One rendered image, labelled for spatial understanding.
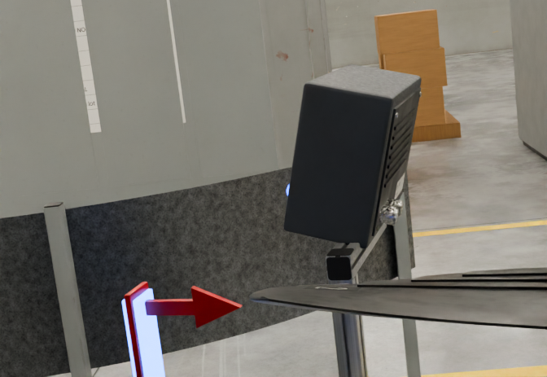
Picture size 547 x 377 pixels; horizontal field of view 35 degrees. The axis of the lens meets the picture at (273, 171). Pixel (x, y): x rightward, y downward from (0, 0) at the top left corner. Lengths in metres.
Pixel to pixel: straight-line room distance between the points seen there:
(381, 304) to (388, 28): 8.00
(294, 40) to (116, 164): 2.42
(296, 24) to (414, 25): 3.89
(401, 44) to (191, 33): 2.65
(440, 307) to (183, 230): 1.77
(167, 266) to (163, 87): 4.35
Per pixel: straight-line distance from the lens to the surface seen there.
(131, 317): 0.50
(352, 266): 1.03
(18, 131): 6.78
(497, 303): 0.41
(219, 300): 0.49
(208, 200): 2.15
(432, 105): 8.46
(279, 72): 4.60
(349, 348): 1.06
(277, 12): 4.59
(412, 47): 8.40
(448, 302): 0.41
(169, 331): 2.20
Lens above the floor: 1.34
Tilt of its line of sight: 10 degrees down
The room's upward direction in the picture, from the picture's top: 7 degrees counter-clockwise
